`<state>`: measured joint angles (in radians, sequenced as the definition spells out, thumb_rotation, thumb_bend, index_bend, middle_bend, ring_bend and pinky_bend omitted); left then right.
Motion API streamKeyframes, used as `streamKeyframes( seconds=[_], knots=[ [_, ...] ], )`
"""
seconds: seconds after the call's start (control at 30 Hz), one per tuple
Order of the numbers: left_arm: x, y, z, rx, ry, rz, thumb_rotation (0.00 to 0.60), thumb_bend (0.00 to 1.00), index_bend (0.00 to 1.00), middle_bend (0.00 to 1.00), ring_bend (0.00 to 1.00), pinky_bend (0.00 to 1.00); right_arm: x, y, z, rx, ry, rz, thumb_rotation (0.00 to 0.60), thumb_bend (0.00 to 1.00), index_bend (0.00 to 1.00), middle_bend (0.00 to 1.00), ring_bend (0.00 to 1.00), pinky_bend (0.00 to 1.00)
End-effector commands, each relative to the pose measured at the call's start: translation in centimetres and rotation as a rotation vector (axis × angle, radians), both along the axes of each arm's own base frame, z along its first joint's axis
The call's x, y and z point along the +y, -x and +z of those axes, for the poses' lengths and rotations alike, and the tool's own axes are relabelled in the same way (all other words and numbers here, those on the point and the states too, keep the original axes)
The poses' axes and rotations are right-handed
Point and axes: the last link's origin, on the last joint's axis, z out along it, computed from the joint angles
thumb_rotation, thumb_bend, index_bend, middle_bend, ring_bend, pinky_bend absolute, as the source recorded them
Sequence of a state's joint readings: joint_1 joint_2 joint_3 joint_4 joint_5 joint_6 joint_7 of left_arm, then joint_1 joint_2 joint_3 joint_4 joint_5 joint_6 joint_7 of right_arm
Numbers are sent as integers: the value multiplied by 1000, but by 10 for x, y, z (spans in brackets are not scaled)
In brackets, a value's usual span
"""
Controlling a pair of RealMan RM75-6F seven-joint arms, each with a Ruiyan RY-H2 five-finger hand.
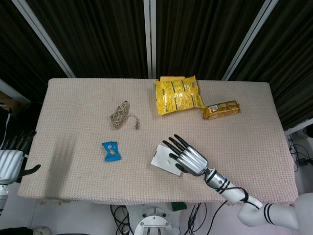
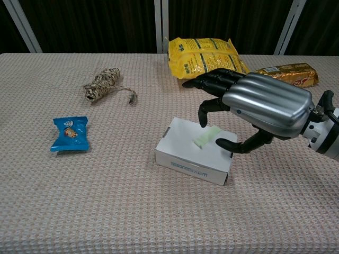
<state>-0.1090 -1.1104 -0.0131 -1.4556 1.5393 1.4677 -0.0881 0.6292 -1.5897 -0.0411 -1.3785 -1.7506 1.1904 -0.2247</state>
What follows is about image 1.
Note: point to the green block under table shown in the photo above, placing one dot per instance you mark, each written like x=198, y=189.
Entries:
x=179, y=206

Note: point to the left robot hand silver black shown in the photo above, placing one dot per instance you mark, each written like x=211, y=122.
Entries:
x=9, y=164

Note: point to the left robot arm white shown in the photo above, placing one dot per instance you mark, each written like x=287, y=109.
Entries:
x=3, y=195

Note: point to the yellow snack bag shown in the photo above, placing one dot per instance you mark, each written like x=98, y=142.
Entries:
x=176, y=98

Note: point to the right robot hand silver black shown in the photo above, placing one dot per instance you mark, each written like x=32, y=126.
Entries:
x=193, y=160

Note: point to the blue candy packet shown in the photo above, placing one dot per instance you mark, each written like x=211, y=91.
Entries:
x=111, y=153

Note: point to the jute twine roll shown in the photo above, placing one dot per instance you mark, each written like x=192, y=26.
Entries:
x=119, y=113

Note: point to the white slanted frame post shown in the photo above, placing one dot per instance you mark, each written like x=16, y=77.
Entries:
x=247, y=41
x=44, y=36

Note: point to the pink waffle tablecloth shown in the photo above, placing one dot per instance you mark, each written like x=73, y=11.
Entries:
x=85, y=110

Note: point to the white upright frame post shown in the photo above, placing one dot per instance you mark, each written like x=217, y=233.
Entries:
x=149, y=36

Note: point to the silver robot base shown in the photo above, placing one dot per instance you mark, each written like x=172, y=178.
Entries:
x=154, y=220

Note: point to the black pleated curtain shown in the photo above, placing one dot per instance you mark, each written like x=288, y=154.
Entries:
x=102, y=36

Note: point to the white cardboard box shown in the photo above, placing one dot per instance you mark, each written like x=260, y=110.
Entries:
x=161, y=156

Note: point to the black power adapter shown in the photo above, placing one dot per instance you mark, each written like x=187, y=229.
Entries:
x=303, y=162

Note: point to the gold foil biscuit pack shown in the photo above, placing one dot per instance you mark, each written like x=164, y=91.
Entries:
x=220, y=110

